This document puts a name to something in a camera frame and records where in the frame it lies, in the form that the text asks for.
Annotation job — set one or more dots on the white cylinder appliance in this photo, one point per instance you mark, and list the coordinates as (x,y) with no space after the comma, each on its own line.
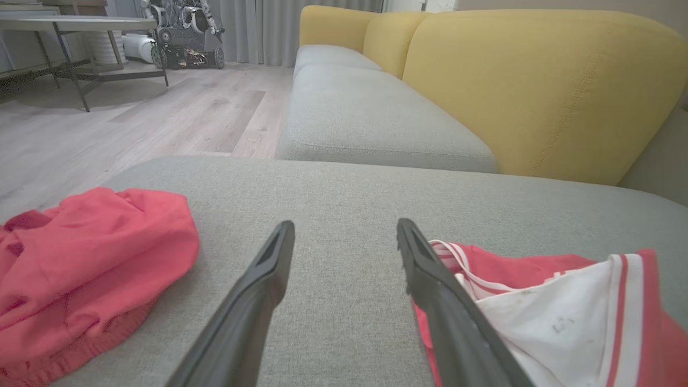
(138,47)

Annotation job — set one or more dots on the red shorts with white stripe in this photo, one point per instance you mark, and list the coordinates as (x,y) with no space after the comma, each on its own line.
(91,258)

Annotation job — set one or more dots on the small grey sofa seat cushion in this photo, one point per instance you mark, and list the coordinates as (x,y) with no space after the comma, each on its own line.
(330,55)

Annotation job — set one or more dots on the red basketball jersey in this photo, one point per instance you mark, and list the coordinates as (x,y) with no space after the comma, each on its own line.
(564,322)

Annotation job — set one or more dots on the grey curtain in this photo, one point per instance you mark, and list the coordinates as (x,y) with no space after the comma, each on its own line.
(269,29)

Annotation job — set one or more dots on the large yellow sofa back cushion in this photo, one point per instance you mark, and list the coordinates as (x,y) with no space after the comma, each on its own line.
(537,91)

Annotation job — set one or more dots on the white ribbed basket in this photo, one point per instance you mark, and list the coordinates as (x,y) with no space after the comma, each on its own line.
(105,48)

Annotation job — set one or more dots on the large grey sofa seat cushion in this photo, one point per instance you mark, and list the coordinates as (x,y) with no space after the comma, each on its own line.
(344,193)

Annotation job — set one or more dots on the grey sofa back cushion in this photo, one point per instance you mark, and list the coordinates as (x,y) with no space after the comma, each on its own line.
(661,161)

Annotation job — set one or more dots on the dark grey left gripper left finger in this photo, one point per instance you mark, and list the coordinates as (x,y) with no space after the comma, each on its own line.
(242,322)

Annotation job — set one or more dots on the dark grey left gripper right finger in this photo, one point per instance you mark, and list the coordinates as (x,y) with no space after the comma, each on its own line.
(451,328)

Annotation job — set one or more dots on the grey table with metal legs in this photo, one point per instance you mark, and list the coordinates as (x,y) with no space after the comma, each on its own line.
(80,23)

